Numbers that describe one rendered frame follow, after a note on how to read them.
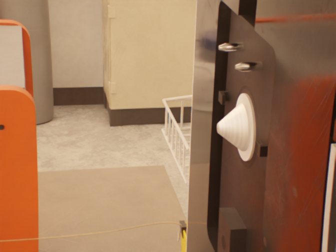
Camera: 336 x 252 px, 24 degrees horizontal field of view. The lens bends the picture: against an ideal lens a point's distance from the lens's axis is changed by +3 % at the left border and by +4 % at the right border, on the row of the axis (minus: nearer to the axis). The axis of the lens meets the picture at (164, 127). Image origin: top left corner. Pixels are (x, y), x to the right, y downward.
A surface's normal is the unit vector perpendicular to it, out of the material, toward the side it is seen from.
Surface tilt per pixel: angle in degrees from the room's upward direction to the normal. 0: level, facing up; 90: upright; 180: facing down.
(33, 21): 90
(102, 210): 0
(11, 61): 0
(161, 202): 0
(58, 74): 90
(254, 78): 90
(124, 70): 90
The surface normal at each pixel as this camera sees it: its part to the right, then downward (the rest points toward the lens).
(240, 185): -0.99, 0.04
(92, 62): 0.17, 0.37
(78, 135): 0.03, -0.93
